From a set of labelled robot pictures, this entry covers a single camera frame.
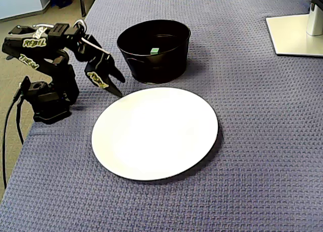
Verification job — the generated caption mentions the dark chair frame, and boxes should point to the dark chair frame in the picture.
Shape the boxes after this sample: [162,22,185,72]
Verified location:
[77,0,102,18]

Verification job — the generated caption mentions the black cable with plug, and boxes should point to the black cable with plug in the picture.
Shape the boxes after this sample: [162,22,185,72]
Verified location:
[2,76,30,190]

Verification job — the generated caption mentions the white monitor stand base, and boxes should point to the white monitor stand base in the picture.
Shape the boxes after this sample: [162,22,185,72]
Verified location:
[265,13,323,59]

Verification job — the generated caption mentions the white round plate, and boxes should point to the white round plate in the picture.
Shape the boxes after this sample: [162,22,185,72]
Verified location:
[90,86,220,182]

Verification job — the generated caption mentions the white red gripper servo wire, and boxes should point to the white red gripper servo wire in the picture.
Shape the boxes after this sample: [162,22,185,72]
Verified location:
[80,37,103,51]

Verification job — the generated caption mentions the blue woven cloth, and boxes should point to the blue woven cloth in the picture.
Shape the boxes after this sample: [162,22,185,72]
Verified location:
[0,0,323,232]

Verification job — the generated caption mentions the silver monitor stand column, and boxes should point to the silver monitor stand column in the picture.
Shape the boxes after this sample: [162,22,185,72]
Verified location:
[306,2,323,37]

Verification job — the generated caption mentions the thick black cable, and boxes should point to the thick black cable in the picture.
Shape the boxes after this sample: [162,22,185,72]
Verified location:
[15,98,26,145]

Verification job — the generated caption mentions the white red wrist servo wire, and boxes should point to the white red wrist servo wire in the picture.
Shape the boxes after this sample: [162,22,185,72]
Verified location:
[74,19,87,31]

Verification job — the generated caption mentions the white cabinet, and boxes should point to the white cabinet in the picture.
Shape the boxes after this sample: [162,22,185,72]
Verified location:
[0,0,50,23]

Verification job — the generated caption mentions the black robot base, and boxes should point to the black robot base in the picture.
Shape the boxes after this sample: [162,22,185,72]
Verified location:
[19,75,81,125]

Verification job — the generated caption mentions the black metal bucket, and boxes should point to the black metal bucket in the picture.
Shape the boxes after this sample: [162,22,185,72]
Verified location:
[116,19,192,85]

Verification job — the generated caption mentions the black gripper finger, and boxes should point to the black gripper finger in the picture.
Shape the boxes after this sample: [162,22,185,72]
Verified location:
[106,54,126,83]
[100,76,124,98]

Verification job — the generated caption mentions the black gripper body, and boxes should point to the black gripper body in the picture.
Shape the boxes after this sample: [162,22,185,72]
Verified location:
[75,34,115,89]

